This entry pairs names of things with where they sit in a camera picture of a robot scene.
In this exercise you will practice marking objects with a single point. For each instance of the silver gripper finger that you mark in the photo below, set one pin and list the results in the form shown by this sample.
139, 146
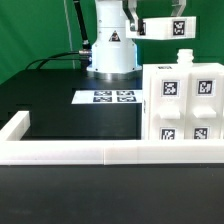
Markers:
178, 7
129, 7

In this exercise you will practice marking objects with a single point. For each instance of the white cabinet top block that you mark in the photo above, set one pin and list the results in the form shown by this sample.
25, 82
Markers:
165, 28

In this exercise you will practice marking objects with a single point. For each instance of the white cabinet body box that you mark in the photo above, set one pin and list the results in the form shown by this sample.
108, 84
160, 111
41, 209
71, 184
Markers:
184, 63

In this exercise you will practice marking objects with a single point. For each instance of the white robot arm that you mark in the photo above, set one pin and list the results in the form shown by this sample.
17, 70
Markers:
114, 54

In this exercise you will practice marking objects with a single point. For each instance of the white marker base plate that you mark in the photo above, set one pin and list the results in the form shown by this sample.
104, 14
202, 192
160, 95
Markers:
107, 96

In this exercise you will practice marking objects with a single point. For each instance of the white U-shaped fence frame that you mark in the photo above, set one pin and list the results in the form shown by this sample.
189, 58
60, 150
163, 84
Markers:
15, 151

